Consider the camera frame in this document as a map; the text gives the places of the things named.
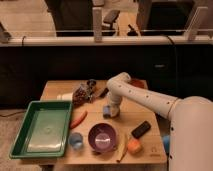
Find blue sponge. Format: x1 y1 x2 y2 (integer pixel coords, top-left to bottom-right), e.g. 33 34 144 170
103 105 111 118

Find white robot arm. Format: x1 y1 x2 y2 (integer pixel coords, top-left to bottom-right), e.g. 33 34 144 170
107 72 213 171

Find green plastic tray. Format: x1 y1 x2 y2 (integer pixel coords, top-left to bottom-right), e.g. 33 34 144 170
9 100 72 159

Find purple bowl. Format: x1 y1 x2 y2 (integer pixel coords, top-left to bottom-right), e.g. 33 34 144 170
88 123 117 153

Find black rectangular remote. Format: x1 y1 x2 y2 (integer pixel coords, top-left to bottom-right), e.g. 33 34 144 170
131 121 151 139

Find orange carrot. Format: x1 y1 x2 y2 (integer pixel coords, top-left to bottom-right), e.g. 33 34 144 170
70 111 88 129

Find yellow banana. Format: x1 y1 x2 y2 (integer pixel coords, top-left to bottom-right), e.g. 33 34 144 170
116 133 128 163

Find orange bowl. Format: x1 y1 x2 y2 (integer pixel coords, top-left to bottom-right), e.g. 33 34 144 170
130 79 144 88

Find orange fruit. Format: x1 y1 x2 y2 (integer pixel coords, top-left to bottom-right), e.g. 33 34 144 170
127 139 142 154

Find blue cup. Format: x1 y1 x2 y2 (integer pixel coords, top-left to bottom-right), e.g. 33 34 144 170
69 132 83 150

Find black office chair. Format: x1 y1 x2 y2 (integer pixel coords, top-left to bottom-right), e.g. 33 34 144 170
102 10 120 36

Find black handled knife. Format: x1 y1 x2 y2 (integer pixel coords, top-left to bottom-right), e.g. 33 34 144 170
94 88 108 99

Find white horizontal rail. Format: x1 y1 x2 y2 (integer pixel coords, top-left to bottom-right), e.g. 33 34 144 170
0 35 213 47

